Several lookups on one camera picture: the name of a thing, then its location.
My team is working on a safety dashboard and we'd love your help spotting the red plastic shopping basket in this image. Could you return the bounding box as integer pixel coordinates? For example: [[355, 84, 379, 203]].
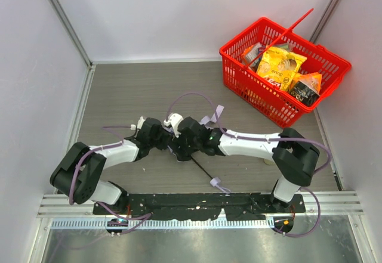
[[219, 17, 352, 128]]

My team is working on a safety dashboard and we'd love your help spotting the slotted cable duct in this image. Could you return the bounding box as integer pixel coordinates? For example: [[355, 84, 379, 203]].
[[51, 217, 274, 230]]

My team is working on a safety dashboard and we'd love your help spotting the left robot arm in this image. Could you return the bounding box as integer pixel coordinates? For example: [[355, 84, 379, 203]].
[[50, 117, 172, 205]]

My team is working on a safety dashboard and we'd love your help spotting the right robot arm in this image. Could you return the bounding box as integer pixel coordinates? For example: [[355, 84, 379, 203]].
[[164, 114, 320, 211]]

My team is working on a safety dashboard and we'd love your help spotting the lavender folding umbrella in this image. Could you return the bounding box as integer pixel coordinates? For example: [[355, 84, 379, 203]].
[[166, 105, 231, 194]]

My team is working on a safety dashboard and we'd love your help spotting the pale yellow bottle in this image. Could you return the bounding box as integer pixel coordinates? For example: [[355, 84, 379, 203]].
[[264, 159, 275, 165]]

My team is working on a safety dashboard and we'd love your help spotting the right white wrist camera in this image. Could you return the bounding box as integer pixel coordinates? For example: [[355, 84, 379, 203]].
[[163, 113, 184, 138]]

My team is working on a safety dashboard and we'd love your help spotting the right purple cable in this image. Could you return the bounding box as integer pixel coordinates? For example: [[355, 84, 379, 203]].
[[165, 92, 333, 240]]

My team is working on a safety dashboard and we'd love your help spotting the orange snack packet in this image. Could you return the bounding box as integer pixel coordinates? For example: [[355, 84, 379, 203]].
[[241, 42, 263, 69]]

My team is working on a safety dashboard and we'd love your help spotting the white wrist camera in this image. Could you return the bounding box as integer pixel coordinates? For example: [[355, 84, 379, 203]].
[[130, 116, 146, 132], [163, 113, 184, 138]]

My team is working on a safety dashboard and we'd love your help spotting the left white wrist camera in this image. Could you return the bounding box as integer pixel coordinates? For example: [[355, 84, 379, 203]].
[[130, 116, 146, 132]]

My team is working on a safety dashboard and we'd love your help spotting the black and orange snack bag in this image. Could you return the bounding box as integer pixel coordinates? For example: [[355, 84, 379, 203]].
[[288, 72, 322, 107]]

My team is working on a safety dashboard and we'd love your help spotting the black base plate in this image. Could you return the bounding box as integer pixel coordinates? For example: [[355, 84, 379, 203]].
[[93, 192, 306, 221]]

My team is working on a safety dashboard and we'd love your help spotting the yellow chips bag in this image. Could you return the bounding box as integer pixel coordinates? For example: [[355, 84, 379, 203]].
[[257, 47, 307, 92]]

